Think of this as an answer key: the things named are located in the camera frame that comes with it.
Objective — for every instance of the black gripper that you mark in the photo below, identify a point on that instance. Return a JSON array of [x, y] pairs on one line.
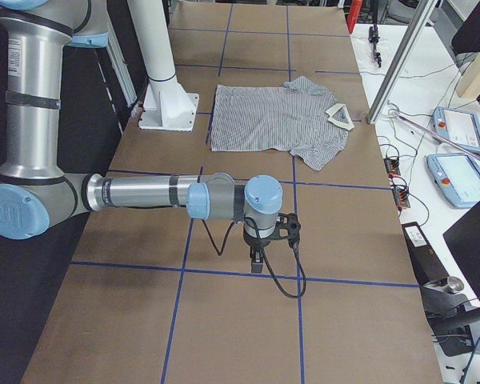
[[253, 242]]

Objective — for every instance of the striped polo shirt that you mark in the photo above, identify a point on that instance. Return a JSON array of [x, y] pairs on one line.
[[299, 117]]

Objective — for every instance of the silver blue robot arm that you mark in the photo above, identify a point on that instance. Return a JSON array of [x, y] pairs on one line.
[[35, 194]]

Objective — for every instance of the black orange terminal strip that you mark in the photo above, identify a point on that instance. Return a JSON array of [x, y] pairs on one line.
[[398, 184]]

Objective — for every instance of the black box with label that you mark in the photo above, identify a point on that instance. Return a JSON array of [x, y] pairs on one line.
[[426, 265]]

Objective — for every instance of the black monitor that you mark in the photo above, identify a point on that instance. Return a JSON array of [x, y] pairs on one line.
[[463, 241]]

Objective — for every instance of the lower teach pendant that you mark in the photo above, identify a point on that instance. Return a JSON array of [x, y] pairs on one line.
[[457, 177]]

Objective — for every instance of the teach pendant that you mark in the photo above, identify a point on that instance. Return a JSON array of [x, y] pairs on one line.
[[457, 177], [459, 126]]

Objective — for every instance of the upper teach pendant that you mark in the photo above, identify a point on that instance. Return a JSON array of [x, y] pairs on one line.
[[459, 126]]

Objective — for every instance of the black tripod clamp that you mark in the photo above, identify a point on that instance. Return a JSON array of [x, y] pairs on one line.
[[373, 36]]

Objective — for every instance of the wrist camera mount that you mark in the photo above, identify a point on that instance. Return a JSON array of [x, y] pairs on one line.
[[287, 228]]

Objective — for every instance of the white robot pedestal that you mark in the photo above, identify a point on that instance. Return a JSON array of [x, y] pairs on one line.
[[167, 106]]

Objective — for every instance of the black camera stand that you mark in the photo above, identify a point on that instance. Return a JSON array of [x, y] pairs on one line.
[[453, 318]]

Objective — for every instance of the aluminium frame post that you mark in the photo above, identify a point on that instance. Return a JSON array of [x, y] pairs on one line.
[[411, 35]]

